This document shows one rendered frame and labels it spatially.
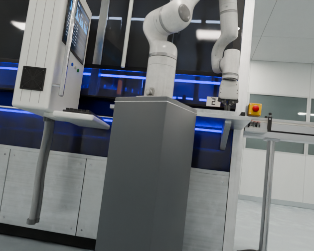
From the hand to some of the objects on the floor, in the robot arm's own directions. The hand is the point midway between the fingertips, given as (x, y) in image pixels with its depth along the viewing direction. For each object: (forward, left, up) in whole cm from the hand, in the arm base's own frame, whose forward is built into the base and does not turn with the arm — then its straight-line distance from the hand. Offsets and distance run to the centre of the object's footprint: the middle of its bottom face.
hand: (227, 109), depth 155 cm
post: (+33, +4, -92) cm, 98 cm away
